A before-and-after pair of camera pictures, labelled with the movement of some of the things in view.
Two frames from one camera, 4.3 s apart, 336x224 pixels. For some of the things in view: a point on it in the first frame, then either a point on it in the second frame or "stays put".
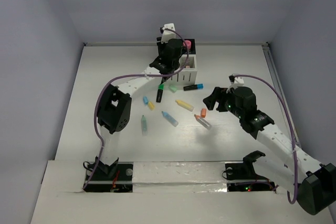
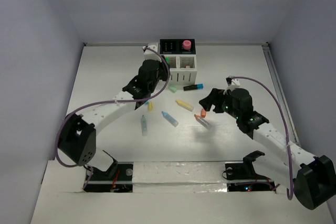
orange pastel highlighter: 202,121 stays put
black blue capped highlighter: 199,86 stays put
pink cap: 188,44 stays put
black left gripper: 163,45 -> 165,71
